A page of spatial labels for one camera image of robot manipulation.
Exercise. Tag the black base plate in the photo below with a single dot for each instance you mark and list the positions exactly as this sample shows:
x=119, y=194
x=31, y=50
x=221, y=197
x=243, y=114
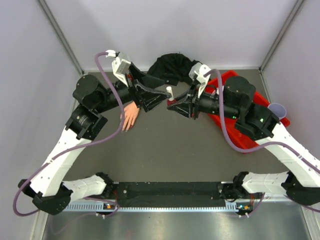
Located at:
x=173, y=194

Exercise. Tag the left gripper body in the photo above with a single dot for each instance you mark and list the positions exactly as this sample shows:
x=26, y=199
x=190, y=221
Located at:
x=131, y=80

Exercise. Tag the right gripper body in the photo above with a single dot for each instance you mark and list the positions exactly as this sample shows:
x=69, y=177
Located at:
x=194, y=100

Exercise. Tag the left aluminium frame post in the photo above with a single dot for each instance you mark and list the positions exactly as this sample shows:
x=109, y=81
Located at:
x=60, y=35

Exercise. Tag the red nail polish bottle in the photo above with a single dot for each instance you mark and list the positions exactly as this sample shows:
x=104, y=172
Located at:
x=171, y=102

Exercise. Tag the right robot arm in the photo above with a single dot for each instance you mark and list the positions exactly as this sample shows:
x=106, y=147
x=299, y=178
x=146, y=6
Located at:
x=235, y=100

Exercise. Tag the right aluminium frame post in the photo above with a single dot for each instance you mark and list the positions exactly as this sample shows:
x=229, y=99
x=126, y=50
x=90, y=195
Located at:
x=298, y=5

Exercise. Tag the lavender plastic cup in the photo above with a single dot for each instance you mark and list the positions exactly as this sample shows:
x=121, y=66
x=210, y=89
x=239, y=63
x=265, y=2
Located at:
x=278, y=109

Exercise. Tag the black shirt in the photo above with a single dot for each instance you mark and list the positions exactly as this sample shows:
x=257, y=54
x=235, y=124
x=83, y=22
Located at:
x=173, y=68

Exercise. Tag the aluminium frame post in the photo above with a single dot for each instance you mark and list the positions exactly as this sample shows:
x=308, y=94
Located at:
x=298, y=5
x=60, y=35

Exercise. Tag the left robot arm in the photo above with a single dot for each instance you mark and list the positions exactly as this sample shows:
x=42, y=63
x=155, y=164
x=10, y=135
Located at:
x=47, y=188

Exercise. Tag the mannequin hand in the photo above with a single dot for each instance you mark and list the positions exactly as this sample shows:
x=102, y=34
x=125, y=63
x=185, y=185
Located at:
x=131, y=112

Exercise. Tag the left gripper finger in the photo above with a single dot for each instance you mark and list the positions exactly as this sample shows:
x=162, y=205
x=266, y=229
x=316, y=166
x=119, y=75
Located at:
x=145, y=79
x=149, y=98

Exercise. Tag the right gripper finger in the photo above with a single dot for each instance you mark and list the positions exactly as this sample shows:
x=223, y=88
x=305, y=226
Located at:
x=181, y=108
x=183, y=97

